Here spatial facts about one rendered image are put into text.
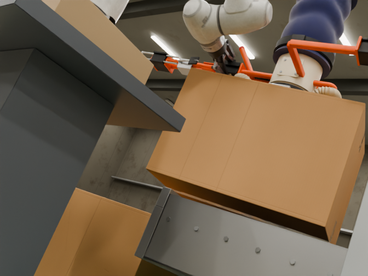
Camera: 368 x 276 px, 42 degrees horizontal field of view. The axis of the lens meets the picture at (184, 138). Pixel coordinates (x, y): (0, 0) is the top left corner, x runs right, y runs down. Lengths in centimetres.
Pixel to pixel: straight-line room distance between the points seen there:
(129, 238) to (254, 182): 44
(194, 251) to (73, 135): 44
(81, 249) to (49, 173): 58
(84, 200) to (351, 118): 92
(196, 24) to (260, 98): 32
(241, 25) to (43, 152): 80
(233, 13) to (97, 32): 59
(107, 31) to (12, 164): 37
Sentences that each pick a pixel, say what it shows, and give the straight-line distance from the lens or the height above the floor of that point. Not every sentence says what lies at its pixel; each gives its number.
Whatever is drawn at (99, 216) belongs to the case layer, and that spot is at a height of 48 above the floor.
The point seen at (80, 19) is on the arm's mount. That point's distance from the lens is 111.
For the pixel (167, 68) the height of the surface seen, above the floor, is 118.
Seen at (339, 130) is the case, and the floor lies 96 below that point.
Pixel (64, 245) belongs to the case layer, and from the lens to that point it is 171.
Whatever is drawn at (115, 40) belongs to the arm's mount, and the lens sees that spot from 117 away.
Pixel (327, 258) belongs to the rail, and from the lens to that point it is 120.
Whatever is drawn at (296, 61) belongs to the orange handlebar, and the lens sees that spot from 168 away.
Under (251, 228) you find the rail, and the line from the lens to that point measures 126.
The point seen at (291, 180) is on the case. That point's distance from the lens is 145.
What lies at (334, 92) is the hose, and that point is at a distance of 166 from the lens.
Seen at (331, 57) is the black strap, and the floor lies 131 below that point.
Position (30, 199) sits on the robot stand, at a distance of 111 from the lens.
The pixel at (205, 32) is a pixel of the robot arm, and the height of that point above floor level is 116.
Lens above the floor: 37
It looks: 16 degrees up
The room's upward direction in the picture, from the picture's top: 23 degrees clockwise
